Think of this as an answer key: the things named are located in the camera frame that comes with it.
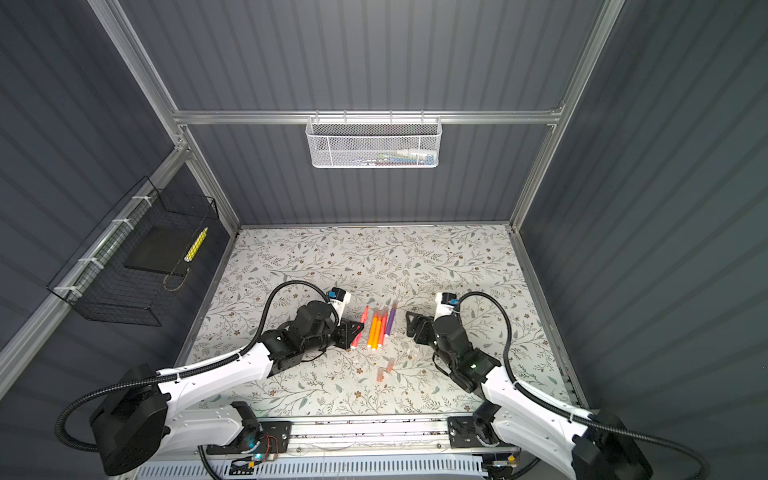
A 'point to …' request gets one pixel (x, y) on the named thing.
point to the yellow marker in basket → (192, 251)
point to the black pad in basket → (164, 248)
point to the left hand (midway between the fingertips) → (363, 324)
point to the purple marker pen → (391, 318)
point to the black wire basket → (130, 270)
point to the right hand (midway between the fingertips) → (418, 318)
